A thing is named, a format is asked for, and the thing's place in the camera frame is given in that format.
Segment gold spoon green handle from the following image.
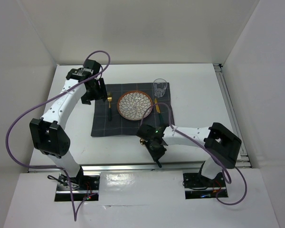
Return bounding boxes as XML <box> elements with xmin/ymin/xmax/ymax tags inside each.
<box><xmin>139</xmin><ymin>139</ymin><xmax>162</xmax><ymax>168</ymax></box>

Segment gold fork green handle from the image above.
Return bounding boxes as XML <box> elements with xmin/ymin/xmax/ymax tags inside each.
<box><xmin>107</xmin><ymin>92</ymin><xmax>113</xmax><ymax>121</ymax></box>

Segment dark checked cloth napkin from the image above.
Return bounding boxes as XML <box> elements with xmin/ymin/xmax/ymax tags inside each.
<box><xmin>91</xmin><ymin>82</ymin><xmax>172</xmax><ymax>137</ymax></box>

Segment gold knife green handle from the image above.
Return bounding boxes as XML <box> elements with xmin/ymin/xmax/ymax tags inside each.
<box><xmin>154</xmin><ymin>98</ymin><xmax>164</xmax><ymax>125</ymax></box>

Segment patterned round plate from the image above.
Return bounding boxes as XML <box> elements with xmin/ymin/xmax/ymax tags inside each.
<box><xmin>117</xmin><ymin>91</ymin><xmax>153</xmax><ymax>121</ymax></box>

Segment clear drinking glass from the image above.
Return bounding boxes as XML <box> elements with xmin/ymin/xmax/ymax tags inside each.
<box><xmin>153</xmin><ymin>78</ymin><xmax>168</xmax><ymax>97</ymax></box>

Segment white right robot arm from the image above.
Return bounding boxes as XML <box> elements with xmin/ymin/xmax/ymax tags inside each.
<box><xmin>136</xmin><ymin>123</ymin><xmax>242</xmax><ymax>186</ymax></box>

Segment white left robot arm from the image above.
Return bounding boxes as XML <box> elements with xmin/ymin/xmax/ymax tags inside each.
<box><xmin>29</xmin><ymin>60</ymin><xmax>107</xmax><ymax>190</ymax></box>

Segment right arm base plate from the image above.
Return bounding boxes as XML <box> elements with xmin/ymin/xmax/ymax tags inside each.
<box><xmin>182</xmin><ymin>172</ymin><xmax>228</xmax><ymax>200</ymax></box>

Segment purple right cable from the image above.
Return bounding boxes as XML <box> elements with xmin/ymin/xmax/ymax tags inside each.
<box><xmin>140</xmin><ymin>102</ymin><xmax>248</xmax><ymax>205</ymax></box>

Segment purple cable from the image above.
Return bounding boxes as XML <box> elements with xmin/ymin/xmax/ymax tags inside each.
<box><xmin>5</xmin><ymin>50</ymin><xmax>111</xmax><ymax>221</ymax></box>
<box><xmin>140</xmin><ymin>102</ymin><xmax>248</xmax><ymax>205</ymax></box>

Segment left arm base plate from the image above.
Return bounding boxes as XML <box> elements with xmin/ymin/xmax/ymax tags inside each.
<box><xmin>47</xmin><ymin>174</ymin><xmax>100</xmax><ymax>202</ymax></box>

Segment aluminium side rail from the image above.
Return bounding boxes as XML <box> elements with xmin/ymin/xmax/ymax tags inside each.
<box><xmin>213</xmin><ymin>64</ymin><xmax>250</xmax><ymax>163</ymax></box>

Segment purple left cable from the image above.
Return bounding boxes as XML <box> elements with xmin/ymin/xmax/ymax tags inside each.
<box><xmin>5</xmin><ymin>50</ymin><xmax>111</xmax><ymax>221</ymax></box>

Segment aluminium front rail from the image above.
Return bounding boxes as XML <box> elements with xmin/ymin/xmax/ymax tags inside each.
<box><xmin>28</xmin><ymin>161</ymin><xmax>252</xmax><ymax>172</ymax></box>

